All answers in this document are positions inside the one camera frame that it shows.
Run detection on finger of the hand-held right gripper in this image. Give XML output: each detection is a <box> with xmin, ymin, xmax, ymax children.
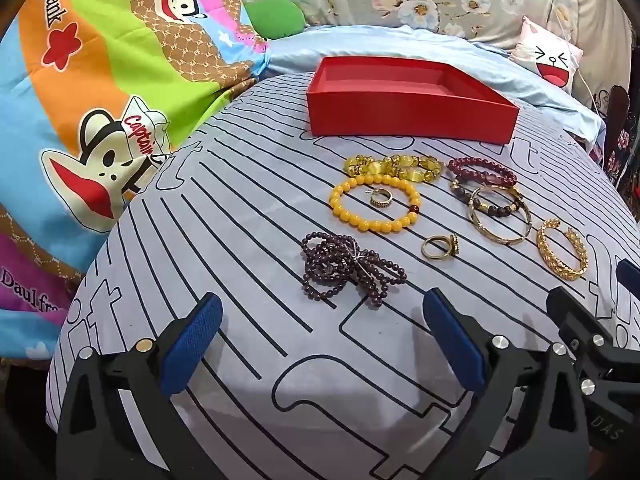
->
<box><xmin>616</xmin><ymin>259</ymin><xmax>640</xmax><ymax>302</ymax></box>
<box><xmin>546</xmin><ymin>287</ymin><xmax>640</xmax><ymax>361</ymax></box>

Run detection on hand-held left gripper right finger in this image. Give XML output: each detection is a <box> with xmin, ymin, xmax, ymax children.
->
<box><xmin>422</xmin><ymin>287</ymin><xmax>591</xmax><ymax>480</ymax></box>

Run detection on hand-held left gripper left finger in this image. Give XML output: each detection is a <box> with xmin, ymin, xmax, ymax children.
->
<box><xmin>55</xmin><ymin>292</ymin><xmax>224</xmax><ymax>480</ymax></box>

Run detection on gold leaf cuff bracelet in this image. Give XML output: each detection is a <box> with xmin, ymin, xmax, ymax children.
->
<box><xmin>536</xmin><ymin>218</ymin><xmax>590</xmax><ymax>281</ymax></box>

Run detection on thin gold bangle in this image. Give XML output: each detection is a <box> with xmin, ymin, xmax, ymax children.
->
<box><xmin>467</xmin><ymin>185</ymin><xmax>532</xmax><ymax>245</ymax></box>

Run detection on dark bead bracelet gold charm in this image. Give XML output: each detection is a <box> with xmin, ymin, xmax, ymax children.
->
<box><xmin>450</xmin><ymin>182</ymin><xmax>521</xmax><ymax>219</ymax></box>

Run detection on purple bead strand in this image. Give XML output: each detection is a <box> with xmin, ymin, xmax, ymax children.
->
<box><xmin>301</xmin><ymin>231</ymin><xmax>407</xmax><ymax>311</ymax></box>

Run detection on dark red bead bracelet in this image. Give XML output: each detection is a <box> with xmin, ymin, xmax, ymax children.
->
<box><xmin>446</xmin><ymin>156</ymin><xmax>518</xmax><ymax>190</ymax></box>

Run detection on opaque yellow bead bracelet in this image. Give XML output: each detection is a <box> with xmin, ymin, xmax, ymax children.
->
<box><xmin>328</xmin><ymin>174</ymin><xmax>422</xmax><ymax>233</ymax></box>

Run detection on clear yellow crystal bracelet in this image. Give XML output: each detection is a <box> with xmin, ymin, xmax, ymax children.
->
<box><xmin>344</xmin><ymin>153</ymin><xmax>446</xmax><ymax>184</ymax></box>

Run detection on red shallow box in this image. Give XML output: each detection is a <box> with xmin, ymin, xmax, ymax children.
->
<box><xmin>306</xmin><ymin>56</ymin><xmax>521</xmax><ymax>146</ymax></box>

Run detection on dark floral cloth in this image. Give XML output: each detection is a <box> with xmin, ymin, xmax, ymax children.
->
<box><xmin>599</xmin><ymin>112</ymin><xmax>640</xmax><ymax>198</ymax></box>

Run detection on black metal scroll rack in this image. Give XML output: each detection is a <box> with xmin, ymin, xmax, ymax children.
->
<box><xmin>592</xmin><ymin>85</ymin><xmax>635</xmax><ymax>128</ymax></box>

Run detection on light blue quilt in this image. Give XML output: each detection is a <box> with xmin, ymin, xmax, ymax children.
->
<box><xmin>260</xmin><ymin>25</ymin><xmax>607</xmax><ymax>142</ymax></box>

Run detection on pink cat face pillow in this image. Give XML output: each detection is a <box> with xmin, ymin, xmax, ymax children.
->
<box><xmin>510</xmin><ymin>16</ymin><xmax>585</xmax><ymax>95</ymax></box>

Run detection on colourful cartoon quilt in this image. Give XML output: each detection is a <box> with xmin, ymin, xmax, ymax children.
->
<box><xmin>0</xmin><ymin>0</ymin><xmax>273</xmax><ymax>361</ymax></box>

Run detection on green pillow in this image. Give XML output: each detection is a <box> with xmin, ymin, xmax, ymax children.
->
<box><xmin>243</xmin><ymin>0</ymin><xmax>306</xmax><ymax>41</ymax></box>

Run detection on gold ring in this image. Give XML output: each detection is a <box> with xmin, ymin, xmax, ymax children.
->
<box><xmin>421</xmin><ymin>233</ymin><xmax>461</xmax><ymax>263</ymax></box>

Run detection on white cable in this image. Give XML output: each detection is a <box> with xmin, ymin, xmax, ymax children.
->
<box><xmin>550</xmin><ymin>0</ymin><xmax>608</xmax><ymax>113</ymax></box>

